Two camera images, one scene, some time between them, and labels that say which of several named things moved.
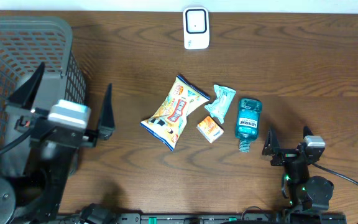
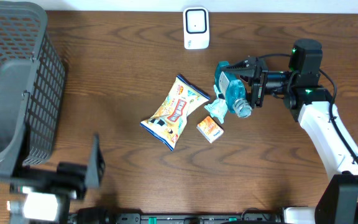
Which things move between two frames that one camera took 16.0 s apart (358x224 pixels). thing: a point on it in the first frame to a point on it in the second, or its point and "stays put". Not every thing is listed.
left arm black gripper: (107, 123) to (65, 180)
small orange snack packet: (211, 129) stays put
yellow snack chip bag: (169, 120) stays put
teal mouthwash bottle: (247, 121) to (236, 99)
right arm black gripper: (285, 155) to (260, 80)
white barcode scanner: (196, 28) stays put
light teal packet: (224, 99) stays put
